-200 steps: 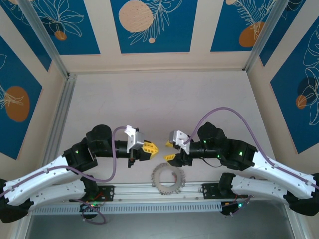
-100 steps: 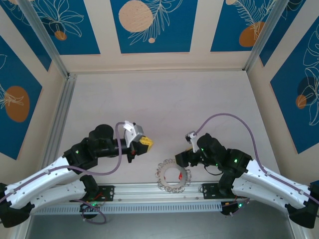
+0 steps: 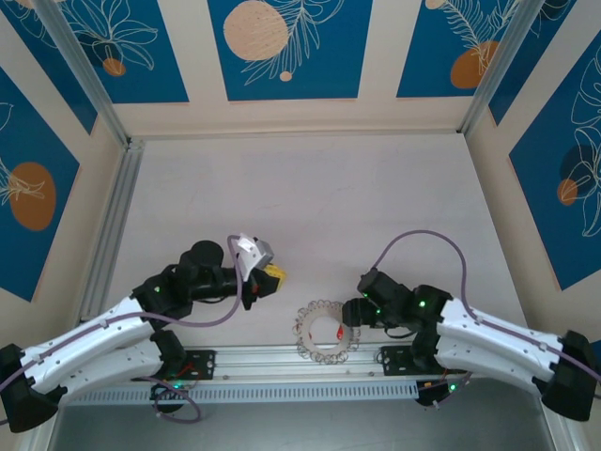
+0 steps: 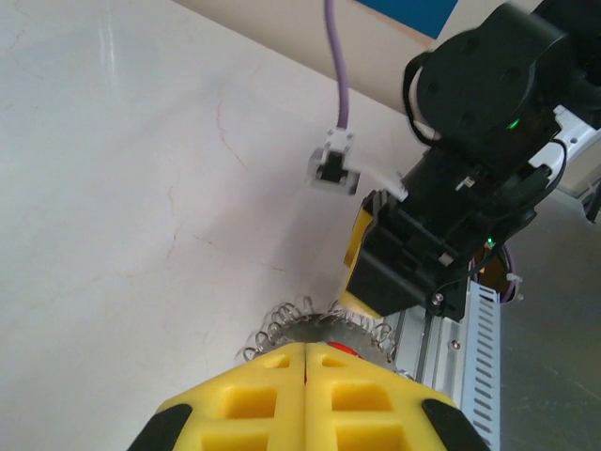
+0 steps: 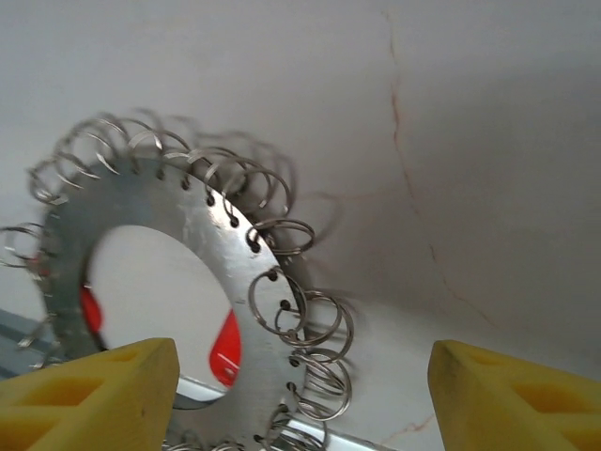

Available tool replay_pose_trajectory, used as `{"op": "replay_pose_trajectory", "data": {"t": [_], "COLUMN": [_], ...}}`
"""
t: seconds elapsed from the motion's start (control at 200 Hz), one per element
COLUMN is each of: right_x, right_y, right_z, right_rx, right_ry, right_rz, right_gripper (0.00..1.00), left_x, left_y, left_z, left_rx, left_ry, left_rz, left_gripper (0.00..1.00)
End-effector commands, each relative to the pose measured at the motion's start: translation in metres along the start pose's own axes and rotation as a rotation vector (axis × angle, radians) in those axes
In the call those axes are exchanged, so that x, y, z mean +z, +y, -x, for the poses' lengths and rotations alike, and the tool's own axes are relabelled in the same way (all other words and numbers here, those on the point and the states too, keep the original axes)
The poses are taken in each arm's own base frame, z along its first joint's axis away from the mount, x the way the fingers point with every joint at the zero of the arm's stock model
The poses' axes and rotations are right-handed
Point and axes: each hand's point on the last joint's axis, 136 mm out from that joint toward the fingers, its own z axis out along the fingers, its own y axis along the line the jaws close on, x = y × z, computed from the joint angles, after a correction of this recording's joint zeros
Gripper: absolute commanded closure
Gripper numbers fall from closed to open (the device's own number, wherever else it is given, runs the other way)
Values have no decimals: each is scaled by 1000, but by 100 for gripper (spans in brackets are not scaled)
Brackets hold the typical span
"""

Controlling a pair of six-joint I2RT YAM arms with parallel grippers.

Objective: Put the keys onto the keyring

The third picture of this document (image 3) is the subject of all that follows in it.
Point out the metal disc with key rings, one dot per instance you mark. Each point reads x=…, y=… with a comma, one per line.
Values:
x=303, y=334

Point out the red key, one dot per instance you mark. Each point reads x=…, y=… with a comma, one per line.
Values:
x=340, y=332

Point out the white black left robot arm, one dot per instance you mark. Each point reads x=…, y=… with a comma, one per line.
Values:
x=89, y=343

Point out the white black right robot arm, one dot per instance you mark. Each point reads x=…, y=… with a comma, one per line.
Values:
x=497, y=347

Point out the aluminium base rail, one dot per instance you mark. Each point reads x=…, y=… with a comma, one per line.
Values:
x=263, y=362

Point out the aluminium side rail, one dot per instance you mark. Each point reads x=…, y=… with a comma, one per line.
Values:
x=119, y=211

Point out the blue floral wall panel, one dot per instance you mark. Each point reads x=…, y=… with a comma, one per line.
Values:
x=540, y=188
x=291, y=89
x=155, y=84
x=56, y=89
x=540, y=70
x=422, y=70
x=19, y=263

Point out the aluminium frame beam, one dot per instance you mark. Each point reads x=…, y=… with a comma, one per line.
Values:
x=554, y=432

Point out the aluminium frame post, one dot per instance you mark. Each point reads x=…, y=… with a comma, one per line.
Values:
x=84, y=75
x=512, y=61

